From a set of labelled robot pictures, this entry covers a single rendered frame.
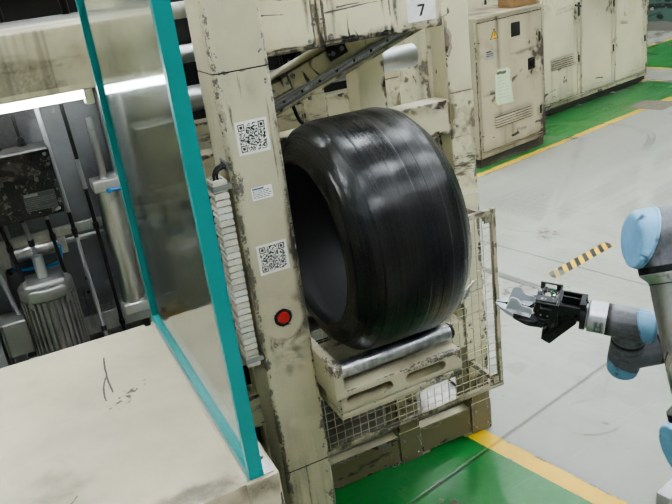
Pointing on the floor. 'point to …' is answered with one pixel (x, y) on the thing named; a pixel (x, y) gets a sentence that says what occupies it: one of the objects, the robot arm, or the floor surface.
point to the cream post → (279, 373)
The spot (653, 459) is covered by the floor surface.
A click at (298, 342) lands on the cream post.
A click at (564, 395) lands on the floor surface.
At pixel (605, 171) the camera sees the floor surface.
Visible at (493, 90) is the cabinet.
